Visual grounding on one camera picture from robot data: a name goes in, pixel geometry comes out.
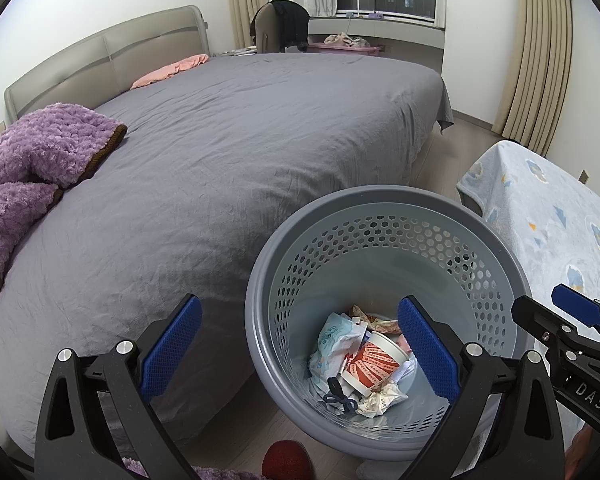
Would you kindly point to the bed with grey sheet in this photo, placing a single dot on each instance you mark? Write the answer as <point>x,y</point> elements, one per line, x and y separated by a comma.
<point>230,160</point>

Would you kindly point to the small black item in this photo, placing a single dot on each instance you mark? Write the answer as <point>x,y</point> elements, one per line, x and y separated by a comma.
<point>336,390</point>

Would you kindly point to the person's right forearm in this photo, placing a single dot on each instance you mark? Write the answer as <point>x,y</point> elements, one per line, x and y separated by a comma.
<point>582,455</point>

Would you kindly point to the pink plastic bin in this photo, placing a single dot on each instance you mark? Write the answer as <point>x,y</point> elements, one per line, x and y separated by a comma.
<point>350,50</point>

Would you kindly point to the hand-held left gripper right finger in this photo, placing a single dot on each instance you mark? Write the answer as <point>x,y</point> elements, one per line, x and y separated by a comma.
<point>427,347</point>

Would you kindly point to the purple fleece blanket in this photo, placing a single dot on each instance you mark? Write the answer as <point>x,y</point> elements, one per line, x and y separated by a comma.
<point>35,150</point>

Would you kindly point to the beige curtain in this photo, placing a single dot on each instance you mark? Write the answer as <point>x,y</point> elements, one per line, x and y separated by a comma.
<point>535,50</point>
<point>247,5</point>

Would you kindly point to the pile of light clothes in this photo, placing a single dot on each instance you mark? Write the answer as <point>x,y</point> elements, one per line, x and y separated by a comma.
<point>345,40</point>

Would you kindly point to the purple fleece clothing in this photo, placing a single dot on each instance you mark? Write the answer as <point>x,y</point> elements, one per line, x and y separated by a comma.
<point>215,474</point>

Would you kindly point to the black garment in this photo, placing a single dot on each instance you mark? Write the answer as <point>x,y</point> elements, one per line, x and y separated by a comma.
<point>292,25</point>

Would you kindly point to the bedside clutter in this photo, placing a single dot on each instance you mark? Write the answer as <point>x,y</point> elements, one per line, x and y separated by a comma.
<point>240,51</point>

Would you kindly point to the white tissue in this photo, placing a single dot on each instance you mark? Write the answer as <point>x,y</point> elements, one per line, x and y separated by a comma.
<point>380,400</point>

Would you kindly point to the white blue plastic wrapper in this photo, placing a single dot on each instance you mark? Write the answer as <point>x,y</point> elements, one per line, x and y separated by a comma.
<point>335,340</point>

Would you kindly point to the wall socket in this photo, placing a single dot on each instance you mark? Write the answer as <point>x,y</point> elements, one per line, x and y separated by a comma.
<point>584,177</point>

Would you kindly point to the red striped paper cup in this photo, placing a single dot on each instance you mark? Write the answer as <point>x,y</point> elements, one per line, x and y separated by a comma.
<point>375,360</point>

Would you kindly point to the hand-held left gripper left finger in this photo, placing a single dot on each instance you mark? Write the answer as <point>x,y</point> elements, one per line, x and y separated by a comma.
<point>172,347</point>

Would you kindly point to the pink pillow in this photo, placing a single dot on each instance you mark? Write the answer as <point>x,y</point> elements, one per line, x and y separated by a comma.
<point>170,70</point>

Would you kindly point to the beige padded headboard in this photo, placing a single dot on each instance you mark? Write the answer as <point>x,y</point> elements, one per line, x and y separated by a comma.
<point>105,60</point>

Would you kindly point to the red slipper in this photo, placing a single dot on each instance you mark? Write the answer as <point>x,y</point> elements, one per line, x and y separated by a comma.
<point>285,462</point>

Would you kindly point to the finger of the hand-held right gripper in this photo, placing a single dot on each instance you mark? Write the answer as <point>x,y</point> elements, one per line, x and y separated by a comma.
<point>575,302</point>
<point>540,317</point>

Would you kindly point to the grey perforated plastic basket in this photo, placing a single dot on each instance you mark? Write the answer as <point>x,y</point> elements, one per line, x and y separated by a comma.
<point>380,240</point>

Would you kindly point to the white bay window sill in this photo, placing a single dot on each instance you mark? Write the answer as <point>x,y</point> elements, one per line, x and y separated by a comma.
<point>410,35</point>

